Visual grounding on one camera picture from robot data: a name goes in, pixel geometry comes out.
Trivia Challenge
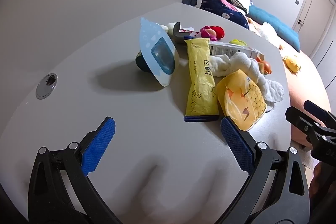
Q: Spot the white carton box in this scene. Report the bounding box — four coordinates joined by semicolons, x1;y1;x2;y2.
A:
207;40;264;60

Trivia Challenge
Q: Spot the white wardrobe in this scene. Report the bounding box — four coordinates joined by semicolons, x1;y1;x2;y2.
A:
312;4;336;88

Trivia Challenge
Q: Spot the teal long pillow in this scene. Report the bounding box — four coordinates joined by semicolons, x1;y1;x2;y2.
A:
248;5;300;52

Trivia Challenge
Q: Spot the orange plastic item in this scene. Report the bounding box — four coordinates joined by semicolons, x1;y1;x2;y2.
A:
256;56;272;75

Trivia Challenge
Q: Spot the bed with pink sheet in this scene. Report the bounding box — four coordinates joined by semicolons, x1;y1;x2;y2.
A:
247;17;331;151

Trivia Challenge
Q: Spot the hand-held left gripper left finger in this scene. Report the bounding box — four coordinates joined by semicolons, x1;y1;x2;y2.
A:
28;116;124;224

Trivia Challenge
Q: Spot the beige door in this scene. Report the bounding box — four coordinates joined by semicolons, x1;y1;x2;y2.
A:
291;0;335;56

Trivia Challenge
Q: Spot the white cloth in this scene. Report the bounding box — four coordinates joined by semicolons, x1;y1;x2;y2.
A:
210;52;285;111

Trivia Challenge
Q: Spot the light blue blister pack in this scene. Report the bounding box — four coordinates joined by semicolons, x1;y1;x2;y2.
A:
139;17;180;87

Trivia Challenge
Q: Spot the pink doll toy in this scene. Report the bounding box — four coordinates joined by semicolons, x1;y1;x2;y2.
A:
200;25;218;42

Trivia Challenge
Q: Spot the pink cloth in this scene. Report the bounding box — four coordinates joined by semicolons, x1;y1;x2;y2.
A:
220;0;238;12

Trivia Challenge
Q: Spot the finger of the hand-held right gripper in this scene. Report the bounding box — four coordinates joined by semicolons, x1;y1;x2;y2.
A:
304;100;336;130
286;106;319;132

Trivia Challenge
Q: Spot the yellow corn snack packet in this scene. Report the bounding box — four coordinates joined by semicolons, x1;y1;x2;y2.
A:
216;69;268;131

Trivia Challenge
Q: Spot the navy patterned blanket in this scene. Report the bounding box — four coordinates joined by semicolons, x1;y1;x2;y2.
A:
200;0;249;29

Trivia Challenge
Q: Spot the person's right forearm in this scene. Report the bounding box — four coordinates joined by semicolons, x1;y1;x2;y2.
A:
310;161;331;198

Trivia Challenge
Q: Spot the yellow chick plush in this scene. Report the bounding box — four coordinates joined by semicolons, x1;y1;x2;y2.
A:
282;55;301;73

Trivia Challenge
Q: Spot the dark green round object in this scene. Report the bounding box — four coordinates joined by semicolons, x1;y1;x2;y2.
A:
135;51;153;73

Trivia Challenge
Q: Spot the red toy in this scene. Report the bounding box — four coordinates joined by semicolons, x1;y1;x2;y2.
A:
214;26;226;39

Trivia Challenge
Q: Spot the white goose plush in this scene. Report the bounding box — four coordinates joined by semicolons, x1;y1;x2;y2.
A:
259;22;285;50

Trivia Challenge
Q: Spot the small white toy figure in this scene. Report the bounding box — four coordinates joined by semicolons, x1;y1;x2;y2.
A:
159;22;177;35

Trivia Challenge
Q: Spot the long yellow snack packet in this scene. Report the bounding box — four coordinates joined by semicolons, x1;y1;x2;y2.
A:
184;38;219;123

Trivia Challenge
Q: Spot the grey curved plastic piece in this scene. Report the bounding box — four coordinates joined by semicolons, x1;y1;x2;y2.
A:
172;21;202;44

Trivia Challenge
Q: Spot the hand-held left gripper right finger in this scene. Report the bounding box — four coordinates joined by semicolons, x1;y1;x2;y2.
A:
218;117;311;224

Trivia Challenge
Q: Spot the silver desk cable grommet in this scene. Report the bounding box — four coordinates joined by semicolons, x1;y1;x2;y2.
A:
36;73;58;99

